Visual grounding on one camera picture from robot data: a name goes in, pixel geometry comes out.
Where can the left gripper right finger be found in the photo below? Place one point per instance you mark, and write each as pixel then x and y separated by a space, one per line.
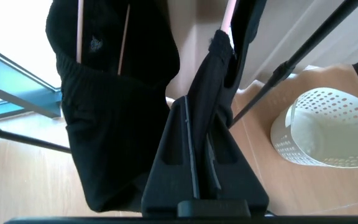
pixel 238 186

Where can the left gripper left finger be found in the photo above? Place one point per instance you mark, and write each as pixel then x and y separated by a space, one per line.
pixel 166 186

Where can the black shorts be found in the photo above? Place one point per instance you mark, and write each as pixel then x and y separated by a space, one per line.
pixel 110 124

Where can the black garment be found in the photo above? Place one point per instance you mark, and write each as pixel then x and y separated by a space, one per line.
pixel 207 87

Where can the pink clothes hanger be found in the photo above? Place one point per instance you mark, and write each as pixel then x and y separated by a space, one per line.
pixel 79 31
pixel 228 15

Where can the white laundry basket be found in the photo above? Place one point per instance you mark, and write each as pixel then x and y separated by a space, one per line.
pixel 306 140

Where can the black clothes rack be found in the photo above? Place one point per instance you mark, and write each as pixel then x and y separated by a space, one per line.
pixel 322 32

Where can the beige curtain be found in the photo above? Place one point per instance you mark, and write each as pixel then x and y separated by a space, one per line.
pixel 291 25

